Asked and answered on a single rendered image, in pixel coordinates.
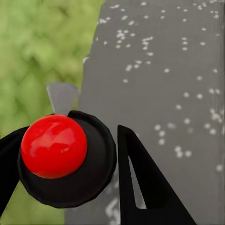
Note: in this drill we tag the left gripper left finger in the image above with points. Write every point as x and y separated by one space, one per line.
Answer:
9 175

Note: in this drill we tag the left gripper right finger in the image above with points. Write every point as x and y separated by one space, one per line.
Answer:
163 205

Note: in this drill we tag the insectifuge atomizer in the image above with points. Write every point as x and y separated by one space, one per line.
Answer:
68 158

